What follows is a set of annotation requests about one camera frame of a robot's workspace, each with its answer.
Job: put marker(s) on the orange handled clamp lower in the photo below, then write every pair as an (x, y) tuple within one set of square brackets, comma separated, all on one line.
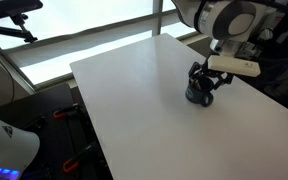
[(89, 152)]

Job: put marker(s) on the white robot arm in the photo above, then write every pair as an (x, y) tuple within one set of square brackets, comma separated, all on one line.
[(229, 23)]

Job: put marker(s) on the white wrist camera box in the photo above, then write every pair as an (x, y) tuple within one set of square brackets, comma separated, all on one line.
[(244, 67)]

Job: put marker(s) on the orange handled clamp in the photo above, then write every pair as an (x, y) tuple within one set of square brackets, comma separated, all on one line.
[(61, 113), (89, 152)]

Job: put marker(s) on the dark marker in cup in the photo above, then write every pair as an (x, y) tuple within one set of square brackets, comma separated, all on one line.
[(195, 83)]

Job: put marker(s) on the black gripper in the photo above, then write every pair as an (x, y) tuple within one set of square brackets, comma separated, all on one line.
[(215, 66)]

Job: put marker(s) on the orange handled clamp upper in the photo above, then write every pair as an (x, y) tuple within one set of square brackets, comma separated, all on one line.
[(61, 113)]

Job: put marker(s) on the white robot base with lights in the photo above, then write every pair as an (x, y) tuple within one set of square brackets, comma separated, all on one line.
[(18, 148)]

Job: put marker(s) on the dark blue mug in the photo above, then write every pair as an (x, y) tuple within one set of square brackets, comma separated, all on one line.
[(203, 96)]

